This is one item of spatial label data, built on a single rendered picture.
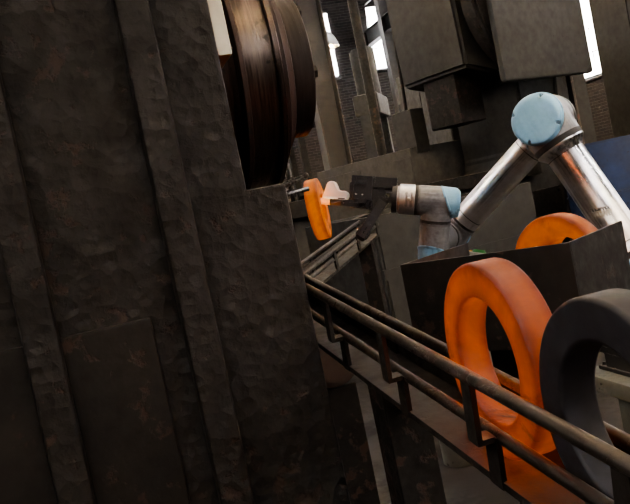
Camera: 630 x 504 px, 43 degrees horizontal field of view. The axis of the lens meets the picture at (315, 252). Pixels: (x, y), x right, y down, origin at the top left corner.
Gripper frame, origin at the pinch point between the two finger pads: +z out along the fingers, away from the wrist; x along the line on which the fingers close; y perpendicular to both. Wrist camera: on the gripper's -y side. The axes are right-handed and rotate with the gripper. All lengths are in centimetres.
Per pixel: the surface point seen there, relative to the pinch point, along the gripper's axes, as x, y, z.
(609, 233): 82, -1, -53
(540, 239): 77, -3, -45
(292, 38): 53, 30, -1
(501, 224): -216, -8, -65
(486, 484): -18, -74, -49
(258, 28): 64, 30, 3
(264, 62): 64, 24, 2
